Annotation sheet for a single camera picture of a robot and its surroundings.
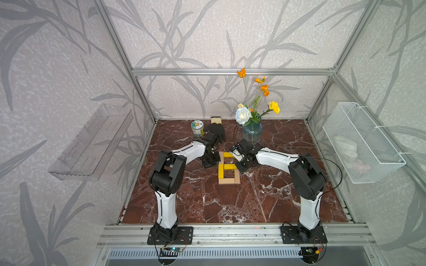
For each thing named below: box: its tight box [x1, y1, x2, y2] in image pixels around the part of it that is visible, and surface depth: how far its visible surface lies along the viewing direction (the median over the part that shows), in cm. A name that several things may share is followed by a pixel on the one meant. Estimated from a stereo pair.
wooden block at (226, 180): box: [218, 177, 236, 184], surface depth 91 cm
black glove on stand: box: [204, 116, 227, 143], surface depth 118 cm
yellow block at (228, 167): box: [223, 164, 238, 171], surface depth 98 cm
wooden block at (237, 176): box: [234, 169, 241, 184], surface depth 93 cm
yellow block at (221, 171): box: [217, 164, 225, 179], surface depth 95 cm
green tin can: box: [190, 119, 205, 138], surface depth 110 cm
